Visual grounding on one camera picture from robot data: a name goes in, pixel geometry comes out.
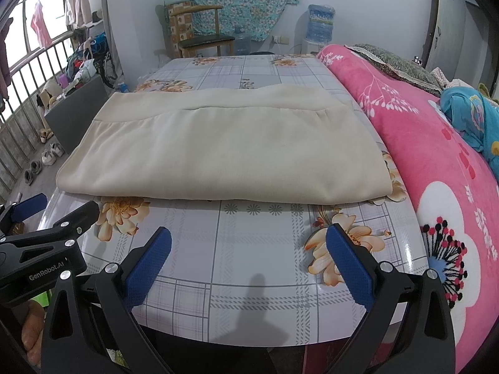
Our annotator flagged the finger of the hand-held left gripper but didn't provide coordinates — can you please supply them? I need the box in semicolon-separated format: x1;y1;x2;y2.
0;200;101;256
0;193;48;238

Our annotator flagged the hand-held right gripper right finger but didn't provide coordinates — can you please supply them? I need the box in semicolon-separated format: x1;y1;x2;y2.
325;223;457;374

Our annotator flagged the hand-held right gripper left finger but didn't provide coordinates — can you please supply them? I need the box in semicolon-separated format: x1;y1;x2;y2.
41;226;173;374

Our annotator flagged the cream sweatshirt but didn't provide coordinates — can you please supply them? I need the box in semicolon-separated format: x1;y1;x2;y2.
56;84;391;206

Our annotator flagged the pile of clothes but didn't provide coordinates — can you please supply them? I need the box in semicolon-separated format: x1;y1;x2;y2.
64;33;114;82

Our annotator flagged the person's left hand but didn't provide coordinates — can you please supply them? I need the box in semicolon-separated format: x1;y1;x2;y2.
21;302;49;369

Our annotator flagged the row of shoes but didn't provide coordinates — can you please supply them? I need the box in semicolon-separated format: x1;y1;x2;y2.
22;128;65;186

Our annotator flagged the metal balcony railing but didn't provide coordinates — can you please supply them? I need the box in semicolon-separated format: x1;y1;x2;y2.
0;33;75;203

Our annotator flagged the grey cabinet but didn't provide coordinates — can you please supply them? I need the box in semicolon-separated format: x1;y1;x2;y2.
44;74;110;154

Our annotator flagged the pink floral blanket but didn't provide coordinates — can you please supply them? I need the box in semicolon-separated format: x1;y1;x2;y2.
316;44;499;374

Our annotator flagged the pink hanging garment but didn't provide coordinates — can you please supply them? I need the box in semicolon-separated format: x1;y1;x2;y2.
30;1;52;48

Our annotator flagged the blue patterned quilt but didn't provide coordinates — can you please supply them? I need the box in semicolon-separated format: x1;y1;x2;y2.
440;86;499;154

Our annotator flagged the grey floral pillow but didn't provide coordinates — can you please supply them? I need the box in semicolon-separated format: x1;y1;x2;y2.
351;44;443;94

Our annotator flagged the white hanging garment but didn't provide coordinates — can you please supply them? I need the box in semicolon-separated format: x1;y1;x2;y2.
64;0;92;28

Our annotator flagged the wooden chair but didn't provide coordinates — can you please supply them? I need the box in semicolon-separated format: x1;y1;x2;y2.
169;5;235;58

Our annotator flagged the clear water jug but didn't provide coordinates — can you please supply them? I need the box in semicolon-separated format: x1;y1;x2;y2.
233;26;252;56

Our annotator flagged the grey door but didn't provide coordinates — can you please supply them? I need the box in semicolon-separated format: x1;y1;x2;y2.
431;0;480;82

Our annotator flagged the teal floral wall cloth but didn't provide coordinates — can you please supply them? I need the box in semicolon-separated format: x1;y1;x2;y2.
166;0;301;42

